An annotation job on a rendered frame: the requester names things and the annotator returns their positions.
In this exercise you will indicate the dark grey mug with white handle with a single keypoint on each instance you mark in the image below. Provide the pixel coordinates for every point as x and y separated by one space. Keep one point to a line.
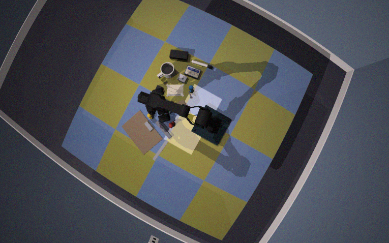
167 70

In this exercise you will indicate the white paper card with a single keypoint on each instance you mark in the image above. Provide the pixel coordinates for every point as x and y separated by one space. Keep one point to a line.
175 90

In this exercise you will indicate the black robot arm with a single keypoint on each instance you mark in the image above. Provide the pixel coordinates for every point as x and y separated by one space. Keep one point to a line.
204 119

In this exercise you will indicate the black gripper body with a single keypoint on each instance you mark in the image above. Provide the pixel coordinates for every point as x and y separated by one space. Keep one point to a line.
164 117

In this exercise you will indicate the brown clipboard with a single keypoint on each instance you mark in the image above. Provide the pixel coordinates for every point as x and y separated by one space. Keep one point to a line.
142 133

